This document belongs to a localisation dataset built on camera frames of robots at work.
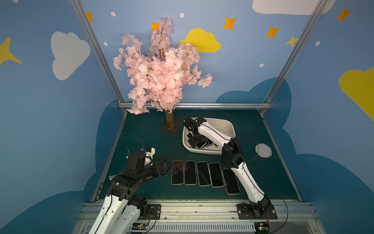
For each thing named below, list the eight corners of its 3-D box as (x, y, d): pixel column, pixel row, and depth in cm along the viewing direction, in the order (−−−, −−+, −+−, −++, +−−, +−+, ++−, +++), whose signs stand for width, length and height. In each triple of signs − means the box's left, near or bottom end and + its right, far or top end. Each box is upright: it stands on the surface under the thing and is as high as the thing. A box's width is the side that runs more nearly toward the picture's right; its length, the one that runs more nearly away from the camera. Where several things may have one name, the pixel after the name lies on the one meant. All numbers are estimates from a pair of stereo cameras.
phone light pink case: (210, 187, 85) (210, 186, 83) (208, 163, 94) (208, 162, 93) (224, 187, 85) (225, 186, 83) (220, 164, 94) (221, 162, 93)
